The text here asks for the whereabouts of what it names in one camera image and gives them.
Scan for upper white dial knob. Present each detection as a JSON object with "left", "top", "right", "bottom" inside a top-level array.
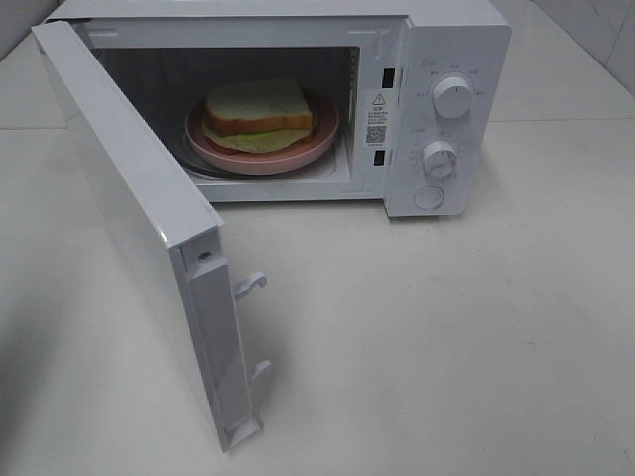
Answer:
[{"left": 432, "top": 73, "right": 474, "bottom": 119}]

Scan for toast sandwich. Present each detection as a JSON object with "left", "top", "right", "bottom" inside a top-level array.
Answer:
[{"left": 205, "top": 77, "right": 314, "bottom": 136}]

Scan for lower white timer knob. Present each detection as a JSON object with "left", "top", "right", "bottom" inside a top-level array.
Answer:
[{"left": 423, "top": 140, "right": 458, "bottom": 178}]

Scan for pink plate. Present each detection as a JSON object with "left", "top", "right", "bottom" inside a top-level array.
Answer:
[{"left": 185, "top": 90, "right": 339, "bottom": 154}]

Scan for warning label sticker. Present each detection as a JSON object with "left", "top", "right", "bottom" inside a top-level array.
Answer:
[{"left": 363, "top": 88, "right": 396, "bottom": 148}]

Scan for round door release button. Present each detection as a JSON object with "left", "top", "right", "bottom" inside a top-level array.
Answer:
[{"left": 413, "top": 186, "right": 444, "bottom": 210}]

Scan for glass microwave turntable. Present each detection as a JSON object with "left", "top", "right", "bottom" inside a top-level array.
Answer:
[{"left": 177, "top": 134, "right": 350, "bottom": 181}]

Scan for white microwave oven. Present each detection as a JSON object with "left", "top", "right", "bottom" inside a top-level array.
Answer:
[{"left": 34, "top": 1, "right": 512, "bottom": 221}]

